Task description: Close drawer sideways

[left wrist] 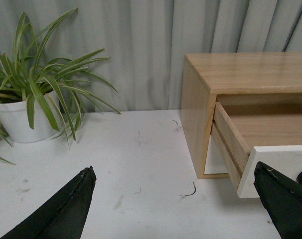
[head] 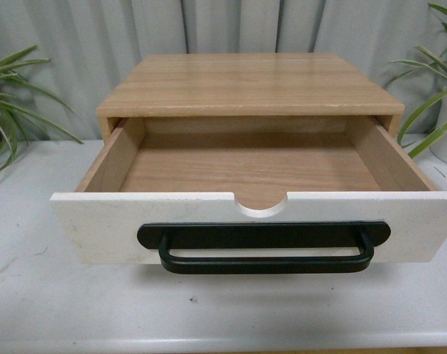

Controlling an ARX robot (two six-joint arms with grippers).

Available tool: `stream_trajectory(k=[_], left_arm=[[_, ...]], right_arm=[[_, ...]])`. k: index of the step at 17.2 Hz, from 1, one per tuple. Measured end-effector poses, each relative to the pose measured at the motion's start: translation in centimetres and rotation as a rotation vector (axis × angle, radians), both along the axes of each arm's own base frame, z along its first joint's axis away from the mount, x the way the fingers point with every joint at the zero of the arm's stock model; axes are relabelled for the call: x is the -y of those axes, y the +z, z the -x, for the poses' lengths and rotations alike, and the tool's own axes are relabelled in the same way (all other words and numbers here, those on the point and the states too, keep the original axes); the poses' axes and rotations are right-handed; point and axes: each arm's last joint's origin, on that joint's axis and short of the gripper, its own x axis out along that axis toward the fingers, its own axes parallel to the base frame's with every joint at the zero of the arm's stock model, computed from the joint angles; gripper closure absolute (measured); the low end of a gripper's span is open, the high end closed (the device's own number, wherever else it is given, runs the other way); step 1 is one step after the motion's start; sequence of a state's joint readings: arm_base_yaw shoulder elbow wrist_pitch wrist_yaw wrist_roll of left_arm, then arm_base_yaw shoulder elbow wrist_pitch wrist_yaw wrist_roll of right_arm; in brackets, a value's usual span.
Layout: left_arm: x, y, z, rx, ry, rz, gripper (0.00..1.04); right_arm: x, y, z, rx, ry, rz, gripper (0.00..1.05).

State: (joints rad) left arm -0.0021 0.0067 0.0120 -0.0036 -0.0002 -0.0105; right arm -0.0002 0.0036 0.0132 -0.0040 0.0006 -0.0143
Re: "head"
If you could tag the green plant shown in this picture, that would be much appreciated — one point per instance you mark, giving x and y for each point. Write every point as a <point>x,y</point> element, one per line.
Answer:
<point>13,113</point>
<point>435,65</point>

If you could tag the black metal drawer handle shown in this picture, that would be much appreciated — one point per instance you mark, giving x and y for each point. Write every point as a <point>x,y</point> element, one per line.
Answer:
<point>166,237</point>

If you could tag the wooden drawer cabinet shell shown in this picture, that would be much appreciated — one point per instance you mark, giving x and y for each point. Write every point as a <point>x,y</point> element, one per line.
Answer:
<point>247,84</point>

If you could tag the white front wooden drawer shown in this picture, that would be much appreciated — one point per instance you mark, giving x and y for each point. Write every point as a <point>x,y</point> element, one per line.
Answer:
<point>310,170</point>

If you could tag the green plant on right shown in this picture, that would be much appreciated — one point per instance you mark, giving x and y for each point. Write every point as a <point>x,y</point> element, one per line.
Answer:
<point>435,65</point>

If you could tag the grey curtain backdrop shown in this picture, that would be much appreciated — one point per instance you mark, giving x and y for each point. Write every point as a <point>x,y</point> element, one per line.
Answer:
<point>93,45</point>

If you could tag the green plant on left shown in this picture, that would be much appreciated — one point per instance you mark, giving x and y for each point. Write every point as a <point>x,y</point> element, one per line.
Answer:
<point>13,113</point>

